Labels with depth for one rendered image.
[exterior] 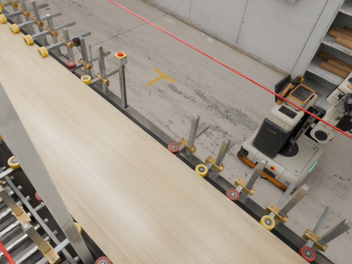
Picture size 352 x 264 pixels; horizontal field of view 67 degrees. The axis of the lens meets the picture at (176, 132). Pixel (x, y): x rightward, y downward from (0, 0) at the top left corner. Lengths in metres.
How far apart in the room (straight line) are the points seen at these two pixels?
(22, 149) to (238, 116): 2.97
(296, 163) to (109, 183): 1.88
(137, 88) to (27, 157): 2.93
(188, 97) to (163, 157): 1.88
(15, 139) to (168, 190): 1.10
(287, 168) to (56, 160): 2.03
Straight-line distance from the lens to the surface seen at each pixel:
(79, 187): 1.73
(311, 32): 4.10
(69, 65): 2.56
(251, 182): 1.77
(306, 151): 3.05
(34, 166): 0.84
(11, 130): 0.73
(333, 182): 3.36
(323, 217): 1.98
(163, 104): 3.43
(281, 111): 2.48
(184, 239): 1.56
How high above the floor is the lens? 2.37
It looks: 49 degrees down
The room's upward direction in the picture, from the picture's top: 8 degrees clockwise
